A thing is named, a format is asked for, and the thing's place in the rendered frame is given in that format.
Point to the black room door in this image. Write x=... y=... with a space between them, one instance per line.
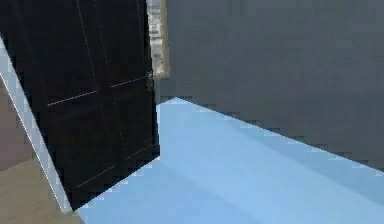
x=90 y=100

